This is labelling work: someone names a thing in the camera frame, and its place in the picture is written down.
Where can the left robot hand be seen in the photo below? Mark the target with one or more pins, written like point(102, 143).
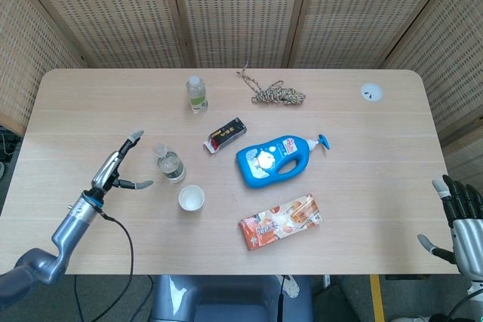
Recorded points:
point(107, 171)

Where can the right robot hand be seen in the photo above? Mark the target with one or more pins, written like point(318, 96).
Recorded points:
point(468, 235)

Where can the clear water bottle green label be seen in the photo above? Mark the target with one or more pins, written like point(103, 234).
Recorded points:
point(171, 169)

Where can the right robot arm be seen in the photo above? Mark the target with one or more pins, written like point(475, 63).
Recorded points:
point(476, 289)

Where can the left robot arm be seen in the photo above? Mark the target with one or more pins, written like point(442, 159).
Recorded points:
point(71, 227)

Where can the white paper cup flower print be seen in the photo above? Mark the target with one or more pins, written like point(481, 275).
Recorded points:
point(191, 198)

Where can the small bottle light green label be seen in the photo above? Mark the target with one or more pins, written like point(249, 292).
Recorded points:
point(197, 97)

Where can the blue pump detergent bottle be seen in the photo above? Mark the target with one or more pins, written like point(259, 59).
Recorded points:
point(260, 163)

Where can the small black carton box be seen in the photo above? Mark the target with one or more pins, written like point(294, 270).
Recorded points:
point(228, 133)

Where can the woven folding screen panel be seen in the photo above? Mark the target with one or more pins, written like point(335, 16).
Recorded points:
point(26, 54)
point(113, 13)
point(237, 9)
point(453, 54)
point(362, 9)

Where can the blue-grey robot torso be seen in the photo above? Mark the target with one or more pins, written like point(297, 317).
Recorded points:
point(226, 293)

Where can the orange egg roll snack box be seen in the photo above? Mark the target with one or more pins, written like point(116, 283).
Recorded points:
point(279, 224)

